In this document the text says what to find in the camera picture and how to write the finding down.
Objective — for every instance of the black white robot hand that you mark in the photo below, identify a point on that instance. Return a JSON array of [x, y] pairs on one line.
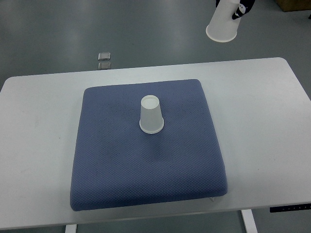
[[243, 8]]

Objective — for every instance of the blue textured cushion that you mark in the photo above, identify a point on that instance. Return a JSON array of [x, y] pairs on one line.
[[116, 164]]

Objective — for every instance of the metal floor plate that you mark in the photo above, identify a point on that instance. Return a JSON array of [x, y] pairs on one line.
[[104, 65], [103, 56]]

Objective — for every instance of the white left table leg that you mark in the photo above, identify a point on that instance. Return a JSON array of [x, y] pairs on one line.
[[71, 228]]

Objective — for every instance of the white paper cup on cushion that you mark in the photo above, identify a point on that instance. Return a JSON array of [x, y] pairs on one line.
[[151, 119]]

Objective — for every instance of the black table control panel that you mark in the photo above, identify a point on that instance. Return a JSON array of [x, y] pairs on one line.
[[289, 208]]

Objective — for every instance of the upper metal floor plate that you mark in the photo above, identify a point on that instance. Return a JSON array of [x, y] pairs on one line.
[[103, 56]]

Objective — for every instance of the brown cardboard box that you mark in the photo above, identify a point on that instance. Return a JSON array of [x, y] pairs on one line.
[[294, 5]]

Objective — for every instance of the white paper cup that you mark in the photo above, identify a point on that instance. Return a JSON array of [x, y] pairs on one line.
[[151, 119], [222, 28]]

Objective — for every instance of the lower metal floor plate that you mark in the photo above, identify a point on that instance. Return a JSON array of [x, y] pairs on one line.
[[104, 65]]

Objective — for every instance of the white right table leg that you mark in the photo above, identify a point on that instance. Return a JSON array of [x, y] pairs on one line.
[[249, 222]]

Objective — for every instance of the white table leg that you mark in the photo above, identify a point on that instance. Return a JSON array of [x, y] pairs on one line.
[[71, 228], [249, 222]]

